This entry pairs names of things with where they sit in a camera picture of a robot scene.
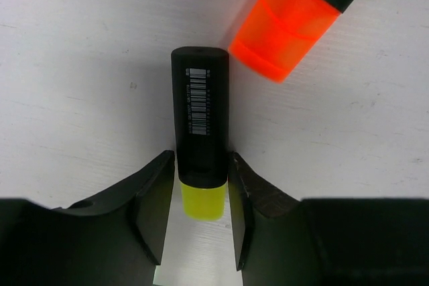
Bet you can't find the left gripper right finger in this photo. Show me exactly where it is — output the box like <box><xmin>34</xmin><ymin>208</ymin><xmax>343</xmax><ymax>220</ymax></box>
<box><xmin>229</xmin><ymin>153</ymin><xmax>428</xmax><ymax>285</ymax></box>

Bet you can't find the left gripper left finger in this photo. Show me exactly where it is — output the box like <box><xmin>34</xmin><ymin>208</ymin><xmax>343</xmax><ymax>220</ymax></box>
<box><xmin>1</xmin><ymin>150</ymin><xmax>175</xmax><ymax>285</ymax></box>

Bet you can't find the yellow cap highlighter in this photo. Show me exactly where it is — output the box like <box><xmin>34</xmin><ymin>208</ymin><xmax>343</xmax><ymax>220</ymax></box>
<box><xmin>171</xmin><ymin>46</ymin><xmax>230</xmax><ymax>221</ymax></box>

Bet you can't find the orange cap highlighter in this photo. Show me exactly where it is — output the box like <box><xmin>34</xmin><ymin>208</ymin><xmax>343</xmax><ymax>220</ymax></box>
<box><xmin>229</xmin><ymin>0</ymin><xmax>354</xmax><ymax>82</ymax></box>

